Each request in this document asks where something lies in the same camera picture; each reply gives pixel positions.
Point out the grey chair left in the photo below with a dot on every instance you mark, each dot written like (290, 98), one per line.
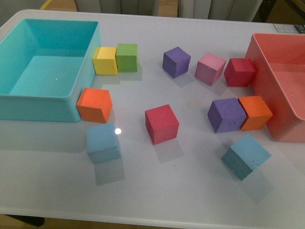
(131, 7)

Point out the grey chair right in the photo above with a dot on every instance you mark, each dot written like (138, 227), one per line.
(225, 10)

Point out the pink plastic bin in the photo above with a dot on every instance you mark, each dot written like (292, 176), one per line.
(280, 80)

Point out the green foam block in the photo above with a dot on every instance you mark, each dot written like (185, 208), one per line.
(127, 57)

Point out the teal plastic bin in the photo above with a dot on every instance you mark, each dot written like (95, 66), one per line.
(44, 67)

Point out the yellow foam block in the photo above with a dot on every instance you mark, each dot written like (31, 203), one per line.
(104, 61)

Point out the purple foam block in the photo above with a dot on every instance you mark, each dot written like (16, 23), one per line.
(226, 115)
(176, 62)

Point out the orange foam block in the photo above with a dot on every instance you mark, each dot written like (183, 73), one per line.
(94, 105)
(257, 112)

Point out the orange foam block left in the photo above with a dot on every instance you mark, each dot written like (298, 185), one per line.
(94, 105)

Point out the light blue foam block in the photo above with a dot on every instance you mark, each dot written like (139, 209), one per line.
(245, 156)
(102, 143)

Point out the pink foam block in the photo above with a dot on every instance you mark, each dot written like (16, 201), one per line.
(209, 68)

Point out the orange foam block right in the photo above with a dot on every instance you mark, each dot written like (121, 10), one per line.
(257, 112)

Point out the purple foam block near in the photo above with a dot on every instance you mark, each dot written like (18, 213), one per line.
(226, 115)

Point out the purple foam block far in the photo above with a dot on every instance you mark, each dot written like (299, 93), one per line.
(176, 62)

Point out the dark red foam block far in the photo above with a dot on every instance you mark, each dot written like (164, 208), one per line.
(239, 72)

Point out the table label sticker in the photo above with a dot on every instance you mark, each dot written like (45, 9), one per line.
(290, 28)

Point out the grey chair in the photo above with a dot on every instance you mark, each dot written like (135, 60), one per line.
(131, 7)
(225, 10)

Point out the red foam block centre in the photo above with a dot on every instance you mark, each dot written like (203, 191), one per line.
(161, 124)

